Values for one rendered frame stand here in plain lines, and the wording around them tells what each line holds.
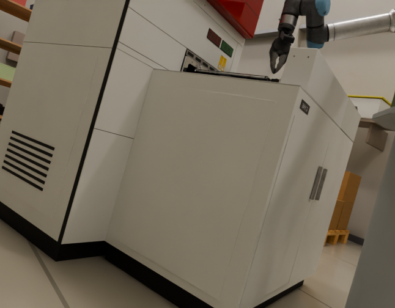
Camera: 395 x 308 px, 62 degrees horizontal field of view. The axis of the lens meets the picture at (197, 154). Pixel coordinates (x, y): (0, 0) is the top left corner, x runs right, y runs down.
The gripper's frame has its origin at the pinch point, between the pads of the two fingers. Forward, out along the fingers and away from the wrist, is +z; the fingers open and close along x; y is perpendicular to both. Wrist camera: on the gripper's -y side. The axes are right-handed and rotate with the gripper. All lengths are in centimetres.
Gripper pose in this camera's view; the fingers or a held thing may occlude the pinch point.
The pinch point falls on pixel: (274, 70)
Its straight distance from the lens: 151.9
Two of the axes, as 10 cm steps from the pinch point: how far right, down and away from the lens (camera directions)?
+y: 0.0, -0.1, 10.0
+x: -9.6, -2.8, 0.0
